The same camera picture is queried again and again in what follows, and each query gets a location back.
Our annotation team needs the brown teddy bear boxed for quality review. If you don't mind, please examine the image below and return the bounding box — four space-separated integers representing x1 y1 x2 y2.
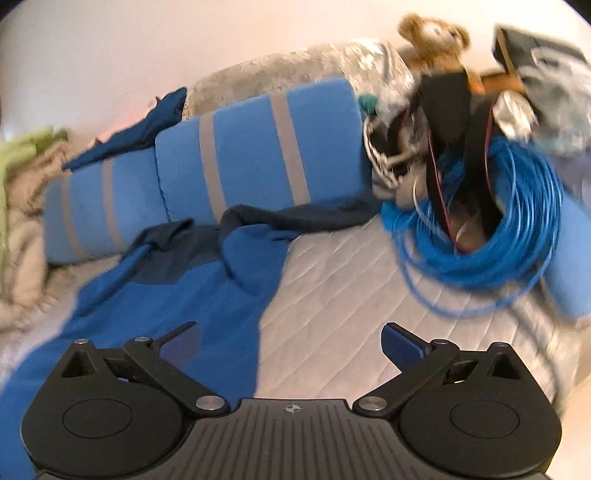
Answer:
398 13 486 95

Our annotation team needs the black bag with straps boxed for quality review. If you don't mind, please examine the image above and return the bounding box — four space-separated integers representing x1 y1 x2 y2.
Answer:
386 68 507 255

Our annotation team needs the right blue striped cushion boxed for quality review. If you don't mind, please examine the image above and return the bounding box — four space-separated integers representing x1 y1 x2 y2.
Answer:
155 77 370 225

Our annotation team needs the white plastic bag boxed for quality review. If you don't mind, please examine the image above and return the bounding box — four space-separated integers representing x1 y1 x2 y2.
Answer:
492 46 590 156

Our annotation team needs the grey quilted bedspread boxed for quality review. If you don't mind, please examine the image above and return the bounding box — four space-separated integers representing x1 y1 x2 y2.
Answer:
0 216 578 416

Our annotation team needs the blue striped cushion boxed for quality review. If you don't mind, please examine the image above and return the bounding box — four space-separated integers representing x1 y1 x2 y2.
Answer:
155 77 370 225
43 148 168 265

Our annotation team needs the left blue striped cushion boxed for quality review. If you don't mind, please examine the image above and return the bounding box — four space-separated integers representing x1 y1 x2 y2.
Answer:
43 148 168 265

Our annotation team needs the blue fleece jacket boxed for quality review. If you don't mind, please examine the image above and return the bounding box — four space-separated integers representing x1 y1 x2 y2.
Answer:
1 195 380 479

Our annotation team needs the dark blue folded garment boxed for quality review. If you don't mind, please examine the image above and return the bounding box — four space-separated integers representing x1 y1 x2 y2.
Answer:
62 87 187 171

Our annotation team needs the cream folded duvet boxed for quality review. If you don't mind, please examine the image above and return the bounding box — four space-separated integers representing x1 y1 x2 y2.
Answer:
0 142 75 333

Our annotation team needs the black white striped cloth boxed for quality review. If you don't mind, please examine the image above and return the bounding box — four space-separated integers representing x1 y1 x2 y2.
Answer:
363 109 429 209

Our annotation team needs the green fleece blanket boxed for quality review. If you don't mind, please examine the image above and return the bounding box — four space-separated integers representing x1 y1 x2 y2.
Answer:
1 126 70 221

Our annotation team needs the blue coiled cable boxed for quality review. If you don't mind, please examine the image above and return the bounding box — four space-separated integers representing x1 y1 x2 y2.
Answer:
380 135 565 319

